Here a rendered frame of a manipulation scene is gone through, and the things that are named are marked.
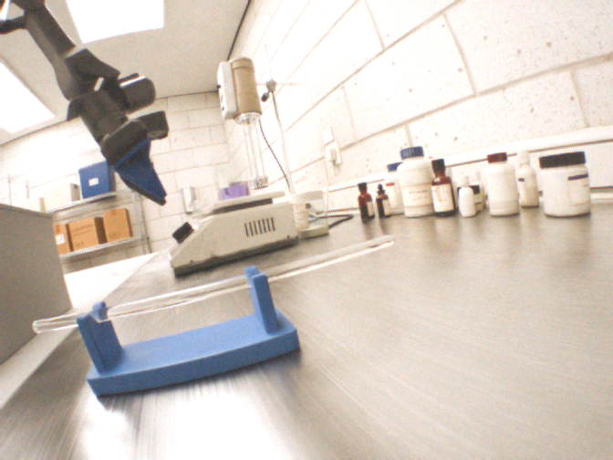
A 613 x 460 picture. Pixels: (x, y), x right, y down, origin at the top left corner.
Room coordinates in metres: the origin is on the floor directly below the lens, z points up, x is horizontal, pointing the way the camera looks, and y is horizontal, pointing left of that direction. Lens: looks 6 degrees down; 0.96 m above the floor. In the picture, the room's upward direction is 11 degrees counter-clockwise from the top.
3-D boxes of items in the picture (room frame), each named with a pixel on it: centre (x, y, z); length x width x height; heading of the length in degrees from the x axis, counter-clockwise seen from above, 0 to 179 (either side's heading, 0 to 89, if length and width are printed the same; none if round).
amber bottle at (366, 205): (0.60, -0.15, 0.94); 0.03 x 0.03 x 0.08
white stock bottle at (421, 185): (0.48, -0.23, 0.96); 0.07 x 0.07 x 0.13
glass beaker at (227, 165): (0.45, 0.11, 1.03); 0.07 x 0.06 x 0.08; 25
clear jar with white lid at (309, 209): (0.48, -0.01, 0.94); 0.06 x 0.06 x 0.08
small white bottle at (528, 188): (0.31, -0.35, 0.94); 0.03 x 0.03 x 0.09
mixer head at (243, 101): (0.86, 0.14, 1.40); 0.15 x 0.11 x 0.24; 114
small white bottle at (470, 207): (0.35, -0.25, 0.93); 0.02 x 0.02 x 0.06
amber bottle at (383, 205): (0.55, -0.17, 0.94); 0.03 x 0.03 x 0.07
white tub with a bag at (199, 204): (1.43, 0.55, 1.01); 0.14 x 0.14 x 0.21
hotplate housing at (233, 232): (0.43, 0.12, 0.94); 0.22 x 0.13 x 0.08; 120
